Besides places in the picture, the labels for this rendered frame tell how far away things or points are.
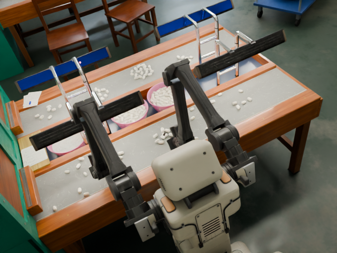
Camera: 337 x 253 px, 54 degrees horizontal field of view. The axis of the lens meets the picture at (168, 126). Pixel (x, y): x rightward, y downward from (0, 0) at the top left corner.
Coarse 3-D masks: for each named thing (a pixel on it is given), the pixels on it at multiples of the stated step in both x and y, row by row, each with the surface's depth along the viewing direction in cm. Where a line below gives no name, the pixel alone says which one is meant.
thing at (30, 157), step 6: (24, 150) 209; (30, 150) 208; (42, 150) 207; (24, 156) 205; (30, 156) 205; (36, 156) 204; (42, 156) 203; (24, 162) 202; (30, 162) 201; (36, 162) 200
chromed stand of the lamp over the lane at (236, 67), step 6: (240, 36) 204; (246, 36) 200; (216, 42) 203; (222, 42) 200; (234, 42) 213; (252, 42) 196; (216, 48) 207; (228, 48) 194; (216, 54) 210; (234, 66) 226; (216, 72) 221; (222, 72) 223; (216, 78) 225
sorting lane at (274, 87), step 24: (216, 96) 224; (240, 96) 220; (264, 96) 217; (288, 96) 213; (168, 120) 214; (192, 120) 211; (240, 120) 205; (120, 144) 206; (144, 144) 203; (72, 168) 198; (144, 168) 190; (48, 192) 188; (72, 192) 186
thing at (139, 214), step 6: (132, 198) 117; (138, 198) 118; (126, 204) 117; (132, 204) 117; (138, 204) 117; (144, 204) 118; (126, 210) 119; (132, 210) 115; (138, 210) 116; (144, 210) 117; (150, 210) 116; (132, 216) 116; (138, 216) 115; (144, 216) 115; (126, 222) 114; (132, 222) 114
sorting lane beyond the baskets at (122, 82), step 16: (224, 32) 278; (192, 48) 268; (208, 48) 265; (160, 64) 259; (112, 80) 253; (128, 80) 250; (144, 80) 248; (80, 96) 245; (112, 96) 240; (32, 112) 240; (48, 112) 238; (64, 112) 235; (32, 128) 229
